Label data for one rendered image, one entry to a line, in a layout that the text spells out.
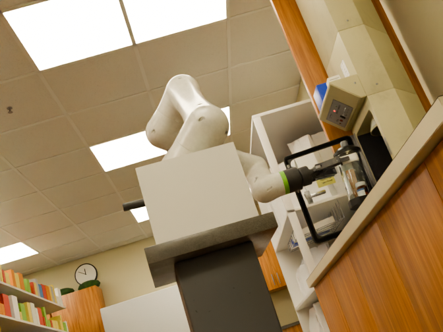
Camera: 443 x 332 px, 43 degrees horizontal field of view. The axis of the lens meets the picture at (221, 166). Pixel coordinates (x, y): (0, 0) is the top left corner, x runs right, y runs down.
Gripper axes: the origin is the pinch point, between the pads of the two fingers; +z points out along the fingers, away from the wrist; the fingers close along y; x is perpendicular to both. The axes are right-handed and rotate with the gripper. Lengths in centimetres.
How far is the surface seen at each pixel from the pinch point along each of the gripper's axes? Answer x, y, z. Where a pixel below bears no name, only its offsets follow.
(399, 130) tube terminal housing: -1.6, -14.4, 17.8
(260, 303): 47, -70, -56
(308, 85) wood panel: -47, 23, 4
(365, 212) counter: 31, -54, -18
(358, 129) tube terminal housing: -14.7, 8.5, 12.0
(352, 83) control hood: -25.4, -14.3, 8.8
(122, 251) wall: -134, 542, -163
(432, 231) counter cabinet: 45, -84, -16
